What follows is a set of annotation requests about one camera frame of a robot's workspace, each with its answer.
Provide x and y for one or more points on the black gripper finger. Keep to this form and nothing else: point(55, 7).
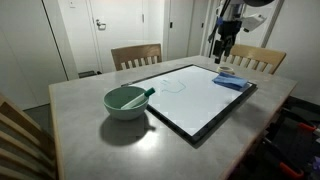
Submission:
point(228, 47)
point(217, 51)

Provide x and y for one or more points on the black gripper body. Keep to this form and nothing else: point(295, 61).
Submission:
point(228, 31)

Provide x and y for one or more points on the blue towel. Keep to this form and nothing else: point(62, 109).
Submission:
point(230, 81)

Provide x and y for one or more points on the green bowl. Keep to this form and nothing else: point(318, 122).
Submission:
point(116, 99)

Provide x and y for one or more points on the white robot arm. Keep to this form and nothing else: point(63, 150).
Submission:
point(232, 10)

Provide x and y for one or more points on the black framed white board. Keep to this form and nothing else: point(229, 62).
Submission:
point(189, 102)

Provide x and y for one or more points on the wooden chair light back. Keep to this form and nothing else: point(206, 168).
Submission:
point(256, 58)

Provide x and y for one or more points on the green white marker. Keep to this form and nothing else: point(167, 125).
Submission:
point(139, 99)

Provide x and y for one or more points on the wooden chair near door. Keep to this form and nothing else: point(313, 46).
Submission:
point(138, 55)

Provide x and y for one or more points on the orange black clamp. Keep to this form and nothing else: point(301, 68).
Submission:
point(286, 166)
point(302, 122)

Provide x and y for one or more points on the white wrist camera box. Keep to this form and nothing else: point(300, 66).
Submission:
point(252, 22)

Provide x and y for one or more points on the silver door handle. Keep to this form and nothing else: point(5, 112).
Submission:
point(100, 25)

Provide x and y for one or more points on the white light switch plate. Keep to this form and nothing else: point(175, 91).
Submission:
point(72, 4)

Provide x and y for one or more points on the wooden chair near camera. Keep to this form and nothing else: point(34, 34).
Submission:
point(27, 151)

